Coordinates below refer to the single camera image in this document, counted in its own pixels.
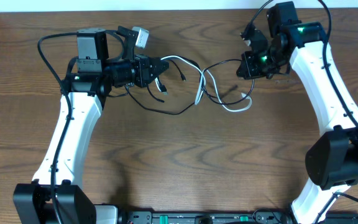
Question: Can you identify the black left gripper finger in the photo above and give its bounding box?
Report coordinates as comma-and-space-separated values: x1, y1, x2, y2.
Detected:
149, 57, 169, 71
143, 69, 164, 87

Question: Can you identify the white cable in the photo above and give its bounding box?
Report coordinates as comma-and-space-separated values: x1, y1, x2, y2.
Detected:
154, 55, 253, 113

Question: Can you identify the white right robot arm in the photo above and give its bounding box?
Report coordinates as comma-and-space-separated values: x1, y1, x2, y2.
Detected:
236, 1, 358, 223

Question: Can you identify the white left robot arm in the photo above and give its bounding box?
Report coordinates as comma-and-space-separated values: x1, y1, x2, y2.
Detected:
13, 26, 168, 223

